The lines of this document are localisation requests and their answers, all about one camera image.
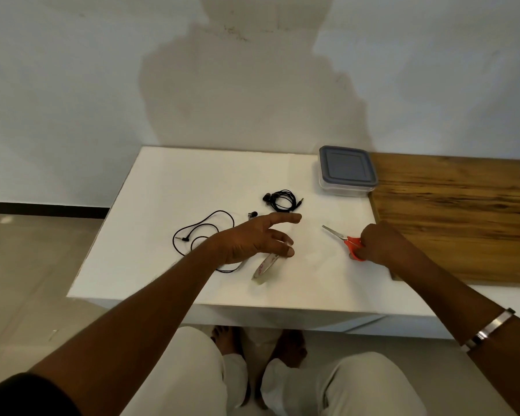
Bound person's left hand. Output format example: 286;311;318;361
206;211;303;267

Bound person's right hand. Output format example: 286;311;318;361
353;220;417;269

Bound black wired earphones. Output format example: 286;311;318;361
172;210;259;274
262;189;304;213

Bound red-handled scissors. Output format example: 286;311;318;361
321;225;367;262

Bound clear tape roll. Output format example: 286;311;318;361
251;253;281;284

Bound container with grey lid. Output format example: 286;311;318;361
318;145;378;198

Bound person's left forearm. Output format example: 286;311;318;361
28;237;231;416

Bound person's right forearm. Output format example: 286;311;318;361
388;248;520;416

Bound person's left foot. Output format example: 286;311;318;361
210;325;243;356

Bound person's foot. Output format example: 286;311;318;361
270;329;309;369
210;325;243;356

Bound person's right foot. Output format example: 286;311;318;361
270;329;309;369

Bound person's white trousers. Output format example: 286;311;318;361
121;326;428;416

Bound brown wooden board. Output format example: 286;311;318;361
368;152;520;285

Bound black skirting board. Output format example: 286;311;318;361
0;201;110;220

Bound black shirt sleeve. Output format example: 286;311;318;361
0;372;83;416

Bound silver bracelet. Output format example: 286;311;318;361
460;308;517;354

